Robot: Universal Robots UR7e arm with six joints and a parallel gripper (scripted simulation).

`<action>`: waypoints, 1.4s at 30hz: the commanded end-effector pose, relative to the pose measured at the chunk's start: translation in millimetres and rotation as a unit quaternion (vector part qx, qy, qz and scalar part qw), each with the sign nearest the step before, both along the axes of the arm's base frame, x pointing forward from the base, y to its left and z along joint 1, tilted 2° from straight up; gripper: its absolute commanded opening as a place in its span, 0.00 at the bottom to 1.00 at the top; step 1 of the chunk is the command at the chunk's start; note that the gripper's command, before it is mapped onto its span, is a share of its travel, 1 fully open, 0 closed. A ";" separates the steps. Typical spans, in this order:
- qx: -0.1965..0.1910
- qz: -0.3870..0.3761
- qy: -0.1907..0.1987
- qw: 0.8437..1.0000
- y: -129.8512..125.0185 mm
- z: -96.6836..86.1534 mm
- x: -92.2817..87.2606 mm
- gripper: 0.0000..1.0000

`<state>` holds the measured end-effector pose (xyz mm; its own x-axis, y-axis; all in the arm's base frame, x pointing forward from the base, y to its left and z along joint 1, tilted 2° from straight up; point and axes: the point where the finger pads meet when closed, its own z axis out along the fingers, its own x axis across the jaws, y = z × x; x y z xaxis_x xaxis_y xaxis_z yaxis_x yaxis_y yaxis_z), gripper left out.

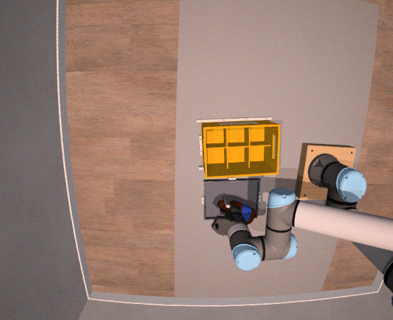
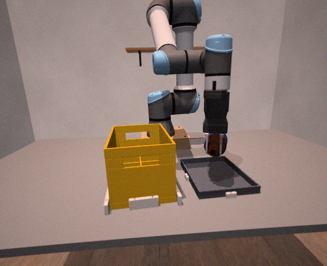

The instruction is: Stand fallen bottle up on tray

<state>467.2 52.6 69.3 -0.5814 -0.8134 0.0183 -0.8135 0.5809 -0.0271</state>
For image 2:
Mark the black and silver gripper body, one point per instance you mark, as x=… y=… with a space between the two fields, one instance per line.
x=216 y=104

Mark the yellow open-top crate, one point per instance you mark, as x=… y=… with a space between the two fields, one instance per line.
x=140 y=167

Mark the brown glass bottle with blue label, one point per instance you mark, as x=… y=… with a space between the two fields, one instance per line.
x=214 y=140

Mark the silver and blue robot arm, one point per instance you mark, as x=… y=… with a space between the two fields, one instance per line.
x=181 y=59

